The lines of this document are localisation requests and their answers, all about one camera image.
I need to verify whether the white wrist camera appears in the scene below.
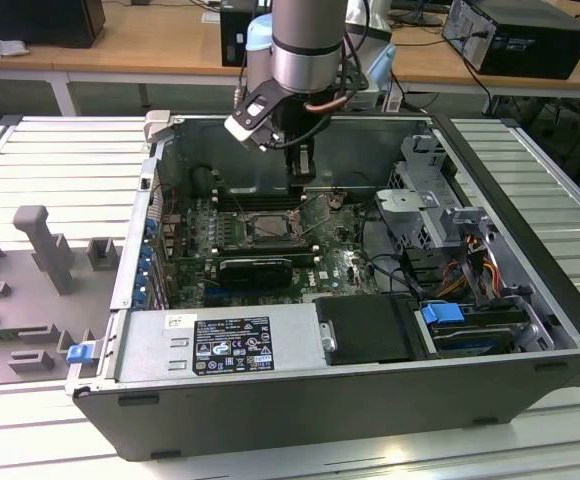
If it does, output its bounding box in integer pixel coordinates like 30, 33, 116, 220
223, 92, 277, 152

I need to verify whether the blue case latch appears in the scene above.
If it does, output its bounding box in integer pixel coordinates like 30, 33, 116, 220
68, 343, 96, 365

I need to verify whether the thin wire locking lever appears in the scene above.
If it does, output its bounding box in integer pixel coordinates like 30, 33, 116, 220
299, 201, 344, 239
228, 191, 260, 237

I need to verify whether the grey parts rack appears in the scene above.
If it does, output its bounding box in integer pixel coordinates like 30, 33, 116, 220
0, 204, 126, 386

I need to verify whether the white crumpled paper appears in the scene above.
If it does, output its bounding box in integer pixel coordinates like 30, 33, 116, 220
0, 27, 30, 61

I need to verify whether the coloured wire bundle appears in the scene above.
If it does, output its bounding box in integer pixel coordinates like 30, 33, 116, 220
442, 234, 504, 301

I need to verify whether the grey case release handle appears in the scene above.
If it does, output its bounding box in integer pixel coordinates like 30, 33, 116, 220
143, 110, 174, 151

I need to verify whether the hard disk drive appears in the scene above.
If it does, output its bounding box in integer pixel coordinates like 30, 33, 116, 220
432, 319, 530, 360

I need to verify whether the silver drive cage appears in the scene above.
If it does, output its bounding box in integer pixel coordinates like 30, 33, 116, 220
373, 130, 502, 254

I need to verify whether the black open PC case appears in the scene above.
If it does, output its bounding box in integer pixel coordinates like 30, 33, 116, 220
64, 110, 580, 464

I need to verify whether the large black PC tower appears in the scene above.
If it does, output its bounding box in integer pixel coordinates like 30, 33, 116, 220
442, 0, 580, 81

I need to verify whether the small black PC tower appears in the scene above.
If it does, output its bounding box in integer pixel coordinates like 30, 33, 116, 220
219, 0, 252, 69

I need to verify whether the metal socket cover frame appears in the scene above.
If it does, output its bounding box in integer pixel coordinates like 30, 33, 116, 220
289, 192, 334, 239

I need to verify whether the black plastic shroud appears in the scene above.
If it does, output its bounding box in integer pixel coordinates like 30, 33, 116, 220
314, 294, 421, 366

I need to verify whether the black RAM slot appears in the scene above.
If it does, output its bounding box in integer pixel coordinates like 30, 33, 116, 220
219, 197, 306, 205
221, 192, 307, 200
222, 187, 307, 195
211, 245, 318, 255
218, 202, 305, 210
209, 249, 320, 259
212, 241, 317, 250
212, 237, 316, 246

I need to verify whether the silver power supply unit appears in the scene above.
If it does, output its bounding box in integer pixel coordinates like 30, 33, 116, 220
112, 304, 336, 384

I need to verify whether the black box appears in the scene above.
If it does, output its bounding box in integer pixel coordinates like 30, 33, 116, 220
0, 0, 106, 50

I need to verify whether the wooden desk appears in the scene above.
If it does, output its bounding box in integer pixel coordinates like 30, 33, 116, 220
0, 0, 580, 119

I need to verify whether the black graphics card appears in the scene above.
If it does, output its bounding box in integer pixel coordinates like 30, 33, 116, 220
217, 256, 295, 290

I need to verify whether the blue disk carrier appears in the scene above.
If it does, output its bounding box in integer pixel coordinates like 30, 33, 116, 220
419, 301, 466, 334

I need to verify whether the CPU socket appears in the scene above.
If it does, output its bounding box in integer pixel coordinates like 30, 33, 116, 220
242, 209, 304, 247

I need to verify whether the black camera cable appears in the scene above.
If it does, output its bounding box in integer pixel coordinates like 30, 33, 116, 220
259, 112, 334, 151

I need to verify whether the green motherboard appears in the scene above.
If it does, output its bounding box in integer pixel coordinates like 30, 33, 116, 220
162, 187, 406, 311

